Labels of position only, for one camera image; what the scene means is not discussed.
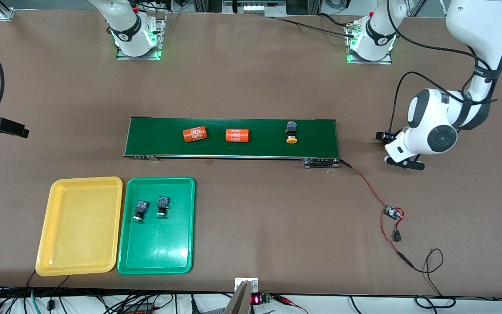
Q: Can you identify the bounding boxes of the green mushroom push button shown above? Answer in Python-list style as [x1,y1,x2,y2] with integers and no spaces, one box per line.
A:
[156,196,170,220]
[132,200,150,223]

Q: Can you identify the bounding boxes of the orange cylinder battery cell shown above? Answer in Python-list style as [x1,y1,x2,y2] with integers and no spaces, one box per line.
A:
[183,126,208,143]
[226,128,250,143]

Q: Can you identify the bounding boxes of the yellow plastic tray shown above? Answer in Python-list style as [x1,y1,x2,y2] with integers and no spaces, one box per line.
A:
[35,176,123,277]

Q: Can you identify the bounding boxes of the green conveyor belt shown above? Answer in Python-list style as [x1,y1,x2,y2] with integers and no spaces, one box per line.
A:
[123,117,341,168]

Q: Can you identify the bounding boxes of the green plastic tray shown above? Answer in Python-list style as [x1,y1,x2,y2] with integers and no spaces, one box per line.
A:
[117,176,196,276]

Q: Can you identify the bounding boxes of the red clip lead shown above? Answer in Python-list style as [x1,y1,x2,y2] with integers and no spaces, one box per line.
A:
[273,294,309,314]

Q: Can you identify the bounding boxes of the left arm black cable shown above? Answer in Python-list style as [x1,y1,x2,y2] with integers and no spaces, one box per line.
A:
[386,0,500,136]

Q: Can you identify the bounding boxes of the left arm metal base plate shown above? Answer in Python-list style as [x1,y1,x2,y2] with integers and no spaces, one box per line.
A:
[346,22,393,65]

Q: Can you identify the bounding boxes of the red and black wire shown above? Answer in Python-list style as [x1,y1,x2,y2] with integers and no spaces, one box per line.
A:
[338,158,417,271]

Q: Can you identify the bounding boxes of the thin black table cable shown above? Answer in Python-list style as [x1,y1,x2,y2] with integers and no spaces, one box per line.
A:
[275,17,357,37]

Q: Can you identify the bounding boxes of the looped black cable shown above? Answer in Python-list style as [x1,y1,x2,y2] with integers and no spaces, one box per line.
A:
[412,248,457,310]

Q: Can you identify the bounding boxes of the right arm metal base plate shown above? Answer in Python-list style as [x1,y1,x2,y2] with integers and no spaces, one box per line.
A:
[116,12,167,61]

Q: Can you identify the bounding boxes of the aluminium frame with white label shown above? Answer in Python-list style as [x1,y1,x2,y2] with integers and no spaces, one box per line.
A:
[192,0,321,18]

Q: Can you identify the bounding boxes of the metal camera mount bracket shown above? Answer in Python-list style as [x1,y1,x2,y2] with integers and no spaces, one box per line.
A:
[225,277,259,314]

